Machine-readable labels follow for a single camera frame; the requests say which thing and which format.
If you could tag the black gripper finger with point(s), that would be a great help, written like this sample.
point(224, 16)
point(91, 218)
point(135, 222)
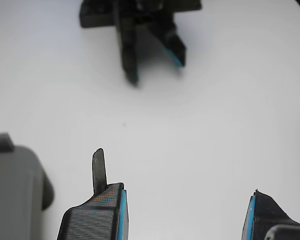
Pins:
point(267, 220)
point(95, 220)

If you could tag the grey plastic frame holder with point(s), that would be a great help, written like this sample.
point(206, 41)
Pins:
point(12, 187)

